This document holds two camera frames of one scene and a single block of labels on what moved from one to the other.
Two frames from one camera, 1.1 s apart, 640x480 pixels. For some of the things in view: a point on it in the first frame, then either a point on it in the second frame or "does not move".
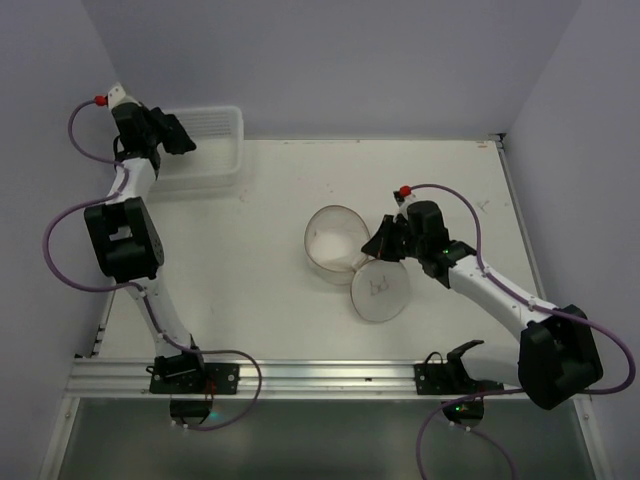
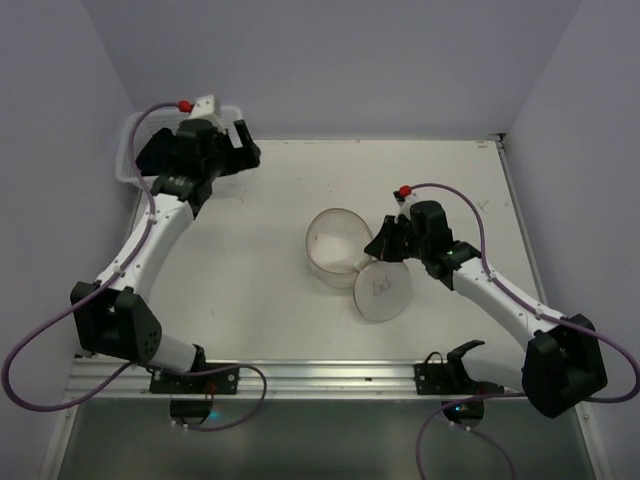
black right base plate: [451, 378] does not move
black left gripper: [167, 132] -> [236, 151]
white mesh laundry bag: [334, 238] does not move
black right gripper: [393, 238] does not move
